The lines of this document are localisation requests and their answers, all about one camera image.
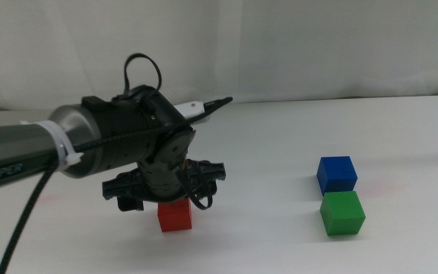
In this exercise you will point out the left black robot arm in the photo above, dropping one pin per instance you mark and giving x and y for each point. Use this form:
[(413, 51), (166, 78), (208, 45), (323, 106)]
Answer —
[(124, 125)]

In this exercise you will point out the white curtain backdrop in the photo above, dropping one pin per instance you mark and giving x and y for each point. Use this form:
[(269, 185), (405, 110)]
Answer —
[(318, 45)]

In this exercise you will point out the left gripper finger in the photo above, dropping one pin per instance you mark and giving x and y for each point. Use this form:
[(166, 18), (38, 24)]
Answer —
[(131, 204)]

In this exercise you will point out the white zip tie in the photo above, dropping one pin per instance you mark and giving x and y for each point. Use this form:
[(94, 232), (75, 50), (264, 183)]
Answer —
[(61, 144)]

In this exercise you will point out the red cube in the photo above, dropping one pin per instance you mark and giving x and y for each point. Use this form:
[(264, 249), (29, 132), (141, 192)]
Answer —
[(175, 217)]

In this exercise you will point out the green cube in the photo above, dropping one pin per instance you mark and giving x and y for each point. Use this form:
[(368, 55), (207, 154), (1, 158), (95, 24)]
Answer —
[(342, 213)]

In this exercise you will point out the blue cube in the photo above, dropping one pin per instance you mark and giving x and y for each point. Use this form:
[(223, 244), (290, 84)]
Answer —
[(337, 175)]

